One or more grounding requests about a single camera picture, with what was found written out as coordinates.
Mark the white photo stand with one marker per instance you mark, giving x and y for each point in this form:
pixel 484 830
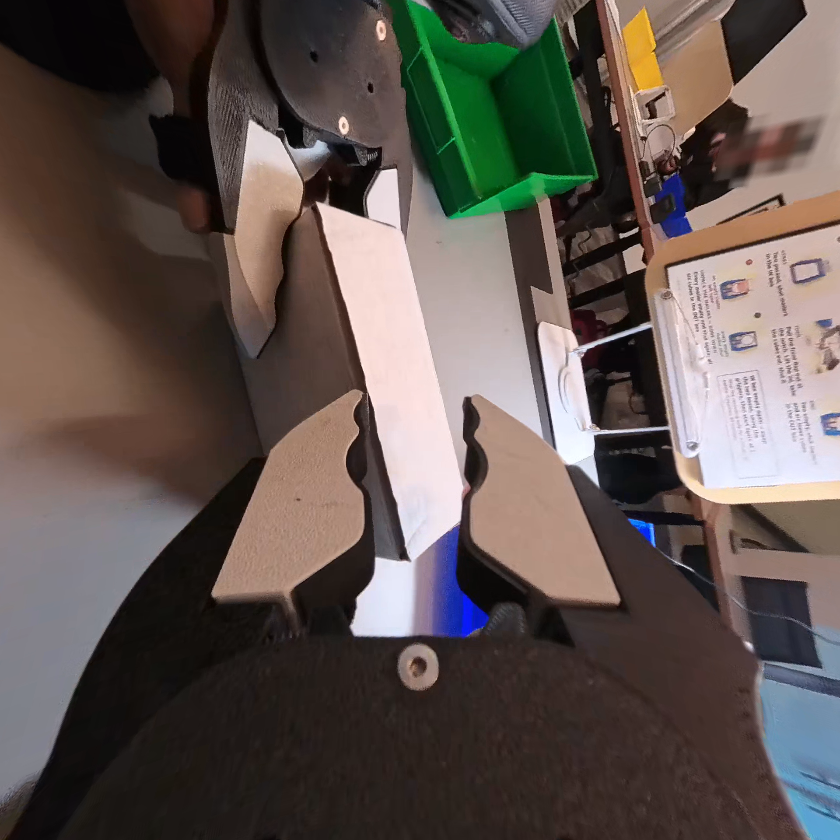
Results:
pixel 654 105

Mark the person's left hand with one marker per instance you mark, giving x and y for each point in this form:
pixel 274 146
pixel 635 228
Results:
pixel 194 210

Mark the grey desk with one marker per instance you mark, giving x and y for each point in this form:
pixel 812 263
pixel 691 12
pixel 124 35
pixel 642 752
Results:
pixel 99 328

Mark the white cardboard mailer box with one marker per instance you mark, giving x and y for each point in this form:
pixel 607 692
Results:
pixel 394 360

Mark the white board stand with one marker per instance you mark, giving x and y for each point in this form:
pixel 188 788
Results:
pixel 558 355

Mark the green plastic bin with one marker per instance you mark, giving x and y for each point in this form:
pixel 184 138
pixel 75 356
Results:
pixel 472 132

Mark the brown cardboard sheet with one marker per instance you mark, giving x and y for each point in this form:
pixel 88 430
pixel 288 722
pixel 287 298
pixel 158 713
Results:
pixel 699 72

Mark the small blue bin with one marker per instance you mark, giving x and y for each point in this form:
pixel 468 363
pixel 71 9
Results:
pixel 677 216

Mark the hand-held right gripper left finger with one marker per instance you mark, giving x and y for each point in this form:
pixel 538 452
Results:
pixel 295 519

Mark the background wooden table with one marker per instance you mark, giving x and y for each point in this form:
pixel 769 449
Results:
pixel 618 79

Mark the yellow box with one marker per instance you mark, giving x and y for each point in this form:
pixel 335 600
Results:
pixel 644 46

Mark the wooden instruction board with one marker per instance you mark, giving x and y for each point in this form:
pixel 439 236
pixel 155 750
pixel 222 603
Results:
pixel 735 393

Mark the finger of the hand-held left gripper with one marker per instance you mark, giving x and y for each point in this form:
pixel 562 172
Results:
pixel 259 216
pixel 388 198

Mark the large blue plastic bin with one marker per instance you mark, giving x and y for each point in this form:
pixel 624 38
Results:
pixel 469 610

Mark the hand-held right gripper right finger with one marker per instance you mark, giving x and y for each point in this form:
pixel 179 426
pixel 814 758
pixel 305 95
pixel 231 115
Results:
pixel 538 525

